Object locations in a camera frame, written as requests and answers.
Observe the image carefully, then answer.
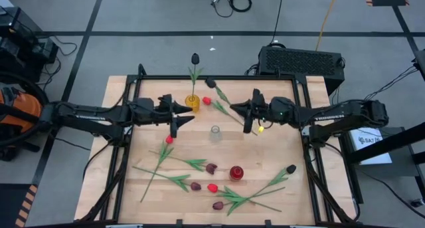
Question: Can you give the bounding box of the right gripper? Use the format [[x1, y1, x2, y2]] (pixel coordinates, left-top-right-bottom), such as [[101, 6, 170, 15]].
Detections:
[[229, 88, 272, 134]]

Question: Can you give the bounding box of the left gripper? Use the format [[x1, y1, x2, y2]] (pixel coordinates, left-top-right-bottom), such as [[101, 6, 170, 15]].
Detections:
[[154, 94, 195, 138]]

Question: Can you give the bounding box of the red artificial tulip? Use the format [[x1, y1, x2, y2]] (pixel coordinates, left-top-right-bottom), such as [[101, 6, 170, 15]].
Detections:
[[202, 96, 259, 136], [207, 183, 283, 213], [139, 134, 175, 203]]

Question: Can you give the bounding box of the black artificial tulip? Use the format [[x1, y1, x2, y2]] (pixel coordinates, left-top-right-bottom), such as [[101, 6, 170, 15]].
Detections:
[[187, 53, 204, 101], [226, 164, 298, 217], [205, 77, 233, 106]]

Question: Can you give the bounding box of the maroon artificial tulip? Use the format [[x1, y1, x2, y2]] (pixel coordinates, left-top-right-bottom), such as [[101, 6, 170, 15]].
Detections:
[[148, 150, 218, 175], [131, 166, 203, 193], [212, 187, 286, 211]]

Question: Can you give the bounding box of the yellow glass vase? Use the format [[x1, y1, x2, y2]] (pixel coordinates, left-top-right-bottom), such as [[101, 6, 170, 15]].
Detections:
[[185, 94, 201, 114]]

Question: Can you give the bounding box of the clear glass vase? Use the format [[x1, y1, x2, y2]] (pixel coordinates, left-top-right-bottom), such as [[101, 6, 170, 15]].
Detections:
[[209, 125, 222, 144]]

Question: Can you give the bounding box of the red ribbed glass vase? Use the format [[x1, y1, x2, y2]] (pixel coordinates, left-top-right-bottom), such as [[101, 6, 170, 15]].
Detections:
[[228, 166, 245, 182]]

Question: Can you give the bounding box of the black perforated computer tower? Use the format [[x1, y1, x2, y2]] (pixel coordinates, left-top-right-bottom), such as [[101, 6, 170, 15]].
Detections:
[[257, 45, 346, 96]]

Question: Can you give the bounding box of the white paper sign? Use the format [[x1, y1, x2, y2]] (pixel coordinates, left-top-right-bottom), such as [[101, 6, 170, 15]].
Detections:
[[348, 127, 393, 166]]

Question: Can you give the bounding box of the orange vacuum cleaner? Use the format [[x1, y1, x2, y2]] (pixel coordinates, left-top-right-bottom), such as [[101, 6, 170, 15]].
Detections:
[[0, 71, 52, 148], [0, 83, 44, 134]]

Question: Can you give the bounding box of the black metal beam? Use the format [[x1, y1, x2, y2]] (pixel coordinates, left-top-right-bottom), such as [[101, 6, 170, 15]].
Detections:
[[347, 121, 425, 165]]

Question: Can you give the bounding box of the dark grey side stand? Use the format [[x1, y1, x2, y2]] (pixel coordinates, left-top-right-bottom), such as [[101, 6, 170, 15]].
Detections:
[[341, 126, 425, 202]]

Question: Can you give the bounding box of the black equipment rack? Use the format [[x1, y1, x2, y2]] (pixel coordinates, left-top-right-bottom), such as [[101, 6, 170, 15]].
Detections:
[[0, 7, 60, 84]]

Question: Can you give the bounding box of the long black floor cable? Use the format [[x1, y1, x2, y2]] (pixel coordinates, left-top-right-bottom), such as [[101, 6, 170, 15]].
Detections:
[[268, 0, 286, 49]]

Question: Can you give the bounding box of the coiled black cable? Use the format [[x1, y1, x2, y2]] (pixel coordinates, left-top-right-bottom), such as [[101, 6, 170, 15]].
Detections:
[[228, 0, 252, 13]]

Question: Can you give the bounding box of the thin black cable with plug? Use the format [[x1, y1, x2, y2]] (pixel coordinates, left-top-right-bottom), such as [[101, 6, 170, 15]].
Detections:
[[211, 0, 233, 19]]

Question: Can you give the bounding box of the yellow floor cable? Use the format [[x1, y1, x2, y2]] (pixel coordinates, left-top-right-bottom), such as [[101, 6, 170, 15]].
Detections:
[[314, 0, 341, 52]]

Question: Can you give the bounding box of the black cable bundle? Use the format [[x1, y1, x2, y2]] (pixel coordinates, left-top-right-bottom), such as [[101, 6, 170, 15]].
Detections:
[[330, 64, 420, 111]]

